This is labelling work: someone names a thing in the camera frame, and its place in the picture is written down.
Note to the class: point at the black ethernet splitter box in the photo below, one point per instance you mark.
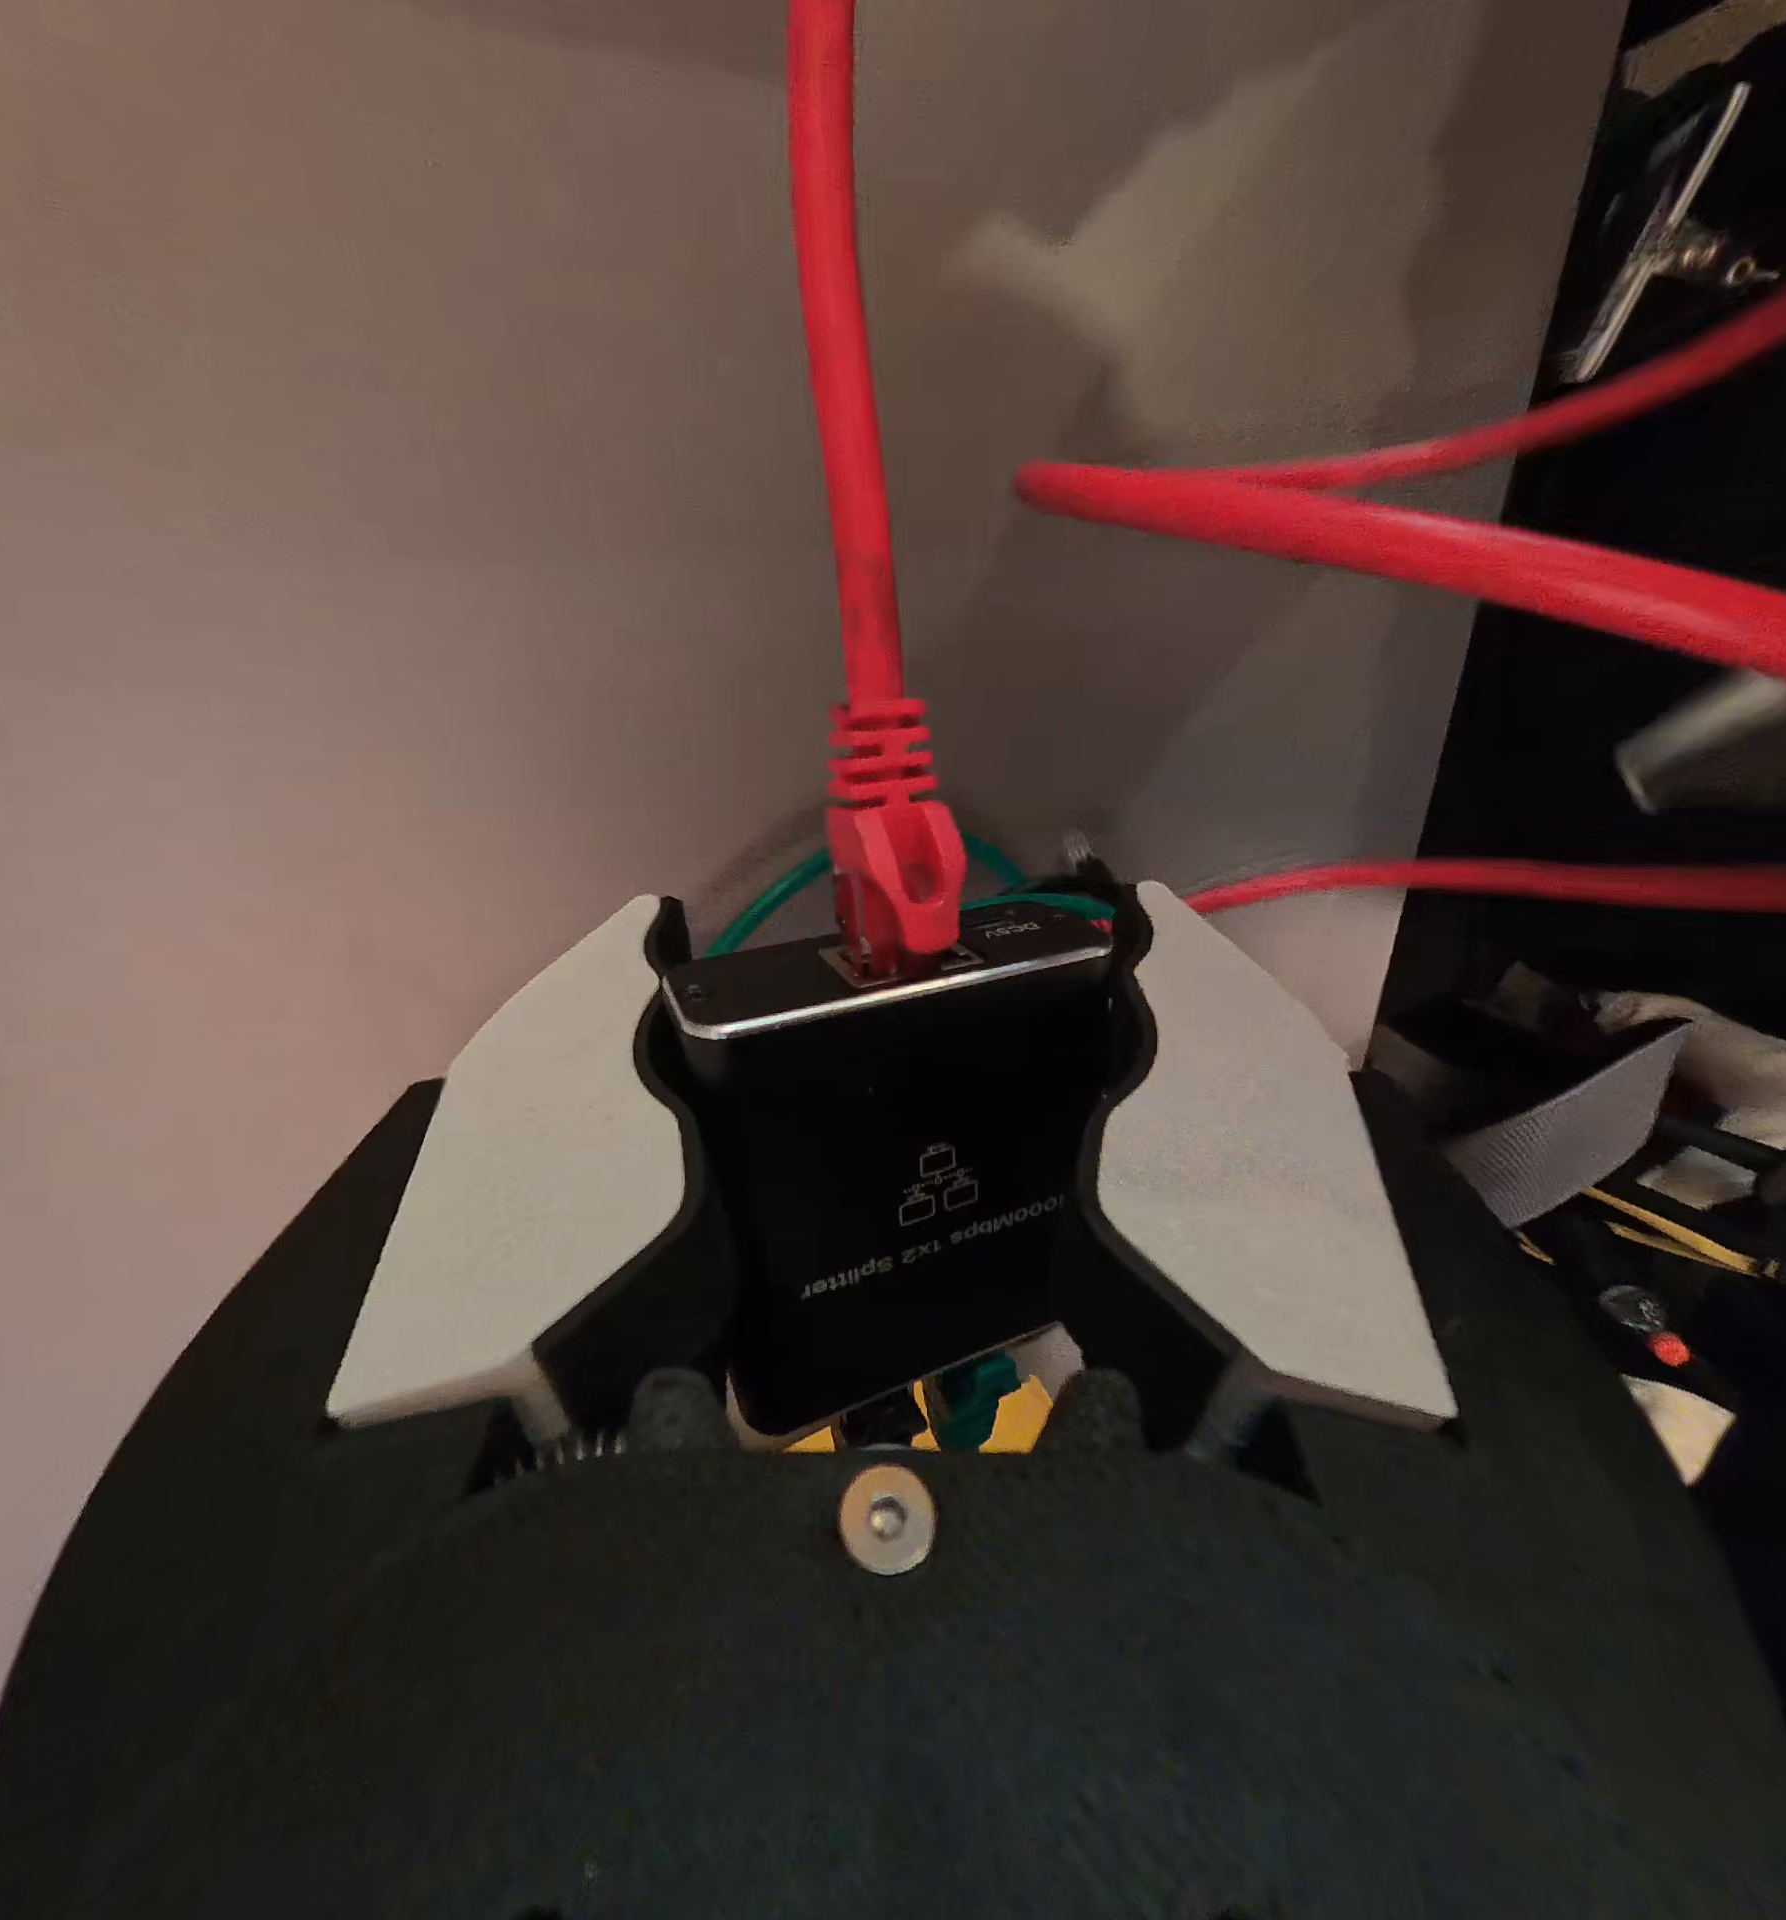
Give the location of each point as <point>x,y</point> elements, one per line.
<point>893,1140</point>

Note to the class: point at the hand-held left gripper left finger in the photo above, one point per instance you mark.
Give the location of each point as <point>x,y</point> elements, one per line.
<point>534,1186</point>

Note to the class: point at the white cloth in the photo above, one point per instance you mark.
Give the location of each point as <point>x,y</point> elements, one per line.
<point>1764,1065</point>

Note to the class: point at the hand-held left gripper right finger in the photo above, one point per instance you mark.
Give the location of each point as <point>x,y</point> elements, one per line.
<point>1253,1186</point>

